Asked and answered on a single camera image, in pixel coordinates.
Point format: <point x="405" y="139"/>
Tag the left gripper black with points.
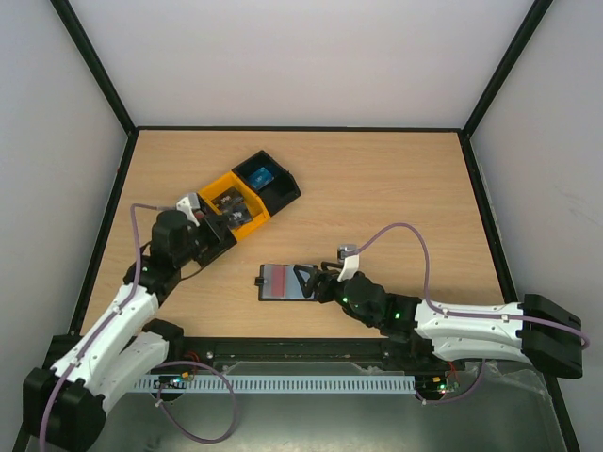
<point x="216" y="235"/>

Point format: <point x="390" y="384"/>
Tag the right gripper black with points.
<point x="323" y="284"/>

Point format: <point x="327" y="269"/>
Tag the black card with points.
<point x="228" y="199"/>
<point x="238" y="215"/>

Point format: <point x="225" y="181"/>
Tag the black leather card holder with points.
<point x="292" y="291"/>

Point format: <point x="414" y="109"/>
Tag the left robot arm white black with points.
<point x="66" y="404"/>

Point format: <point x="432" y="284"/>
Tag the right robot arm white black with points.
<point x="536" y="331"/>

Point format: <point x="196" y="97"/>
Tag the black card in bin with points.
<point x="228" y="199"/>

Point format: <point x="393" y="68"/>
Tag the red card in holder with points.
<point x="278" y="281"/>

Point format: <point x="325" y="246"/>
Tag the blue card in bin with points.
<point x="260" y="178"/>

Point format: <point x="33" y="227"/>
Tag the yellow bin middle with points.
<point x="253" y="202"/>

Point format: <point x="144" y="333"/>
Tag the black bin right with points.
<point x="277" y="195"/>

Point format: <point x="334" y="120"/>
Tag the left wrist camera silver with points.
<point x="190" y="205"/>

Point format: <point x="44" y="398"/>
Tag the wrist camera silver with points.
<point x="190" y="205"/>
<point x="348" y="256"/>

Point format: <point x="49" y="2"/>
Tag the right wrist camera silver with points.
<point x="348" y="256"/>

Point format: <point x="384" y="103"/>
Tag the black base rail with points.
<point x="416" y="357"/>

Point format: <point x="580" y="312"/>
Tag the grey slotted cable duct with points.
<point x="289" y="385"/>

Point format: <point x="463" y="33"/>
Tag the black cage frame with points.
<point x="66" y="14"/>

